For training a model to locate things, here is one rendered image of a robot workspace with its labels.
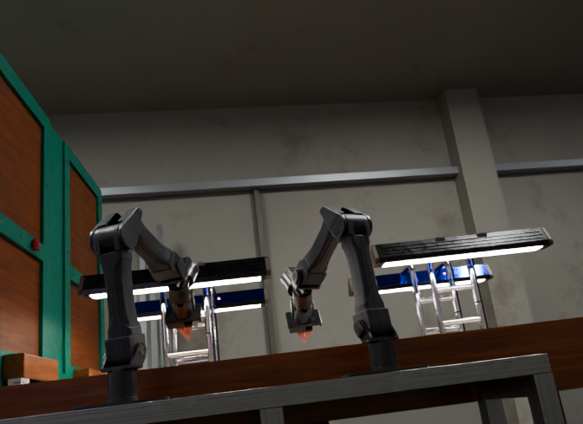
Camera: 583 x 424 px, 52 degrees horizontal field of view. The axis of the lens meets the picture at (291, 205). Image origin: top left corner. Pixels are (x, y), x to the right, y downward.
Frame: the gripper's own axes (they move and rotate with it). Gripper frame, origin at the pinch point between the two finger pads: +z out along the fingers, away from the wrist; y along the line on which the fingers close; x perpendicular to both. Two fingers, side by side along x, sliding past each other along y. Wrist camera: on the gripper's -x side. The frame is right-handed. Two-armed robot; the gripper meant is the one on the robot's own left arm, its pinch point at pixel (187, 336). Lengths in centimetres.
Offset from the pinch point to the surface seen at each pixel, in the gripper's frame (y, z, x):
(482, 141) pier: -228, 103, -310
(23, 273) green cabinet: 53, -7, -31
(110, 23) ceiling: 52, -28, -265
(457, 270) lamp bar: -109, 40, -65
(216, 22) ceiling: -15, -23, -270
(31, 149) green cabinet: 53, -33, -70
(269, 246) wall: -37, 149, -255
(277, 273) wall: -41, 164, -239
